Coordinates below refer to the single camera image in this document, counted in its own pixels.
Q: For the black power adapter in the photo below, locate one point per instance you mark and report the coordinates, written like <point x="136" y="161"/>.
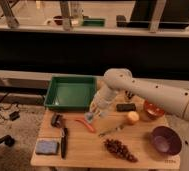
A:
<point x="14" y="115"/>

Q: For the black rectangular block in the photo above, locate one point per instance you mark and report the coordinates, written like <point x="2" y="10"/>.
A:
<point x="126" y="107"/>

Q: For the silver fork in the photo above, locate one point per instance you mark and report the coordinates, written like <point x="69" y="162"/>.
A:
<point x="118" y="128"/>

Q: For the grey-blue towel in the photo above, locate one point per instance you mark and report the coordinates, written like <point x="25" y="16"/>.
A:
<point x="89" y="116"/>

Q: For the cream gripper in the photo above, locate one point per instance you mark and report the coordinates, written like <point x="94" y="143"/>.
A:
<point x="96" y="109"/>

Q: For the yellow round fruit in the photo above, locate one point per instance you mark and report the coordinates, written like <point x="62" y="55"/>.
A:
<point x="133" y="117"/>

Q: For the brown grape bunch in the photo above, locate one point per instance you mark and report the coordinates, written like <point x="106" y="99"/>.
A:
<point x="118" y="149"/>

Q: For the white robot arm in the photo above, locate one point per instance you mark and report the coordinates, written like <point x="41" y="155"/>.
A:
<point x="173" y="100"/>

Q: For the green plastic tray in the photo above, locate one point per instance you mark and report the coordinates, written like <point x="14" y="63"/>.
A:
<point x="70" y="93"/>

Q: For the blue sponge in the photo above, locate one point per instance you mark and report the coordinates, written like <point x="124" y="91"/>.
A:
<point x="47" y="147"/>

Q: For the purple bowl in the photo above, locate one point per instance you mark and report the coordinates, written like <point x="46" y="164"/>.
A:
<point x="165" y="140"/>

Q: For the black binder clip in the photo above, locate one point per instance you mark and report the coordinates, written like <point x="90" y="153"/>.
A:
<point x="129" y="96"/>

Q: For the small black brush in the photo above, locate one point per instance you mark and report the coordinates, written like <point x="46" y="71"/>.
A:
<point x="57" y="120"/>

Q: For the red bowl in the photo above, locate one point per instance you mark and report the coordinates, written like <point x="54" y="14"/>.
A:
<point x="153" y="112"/>

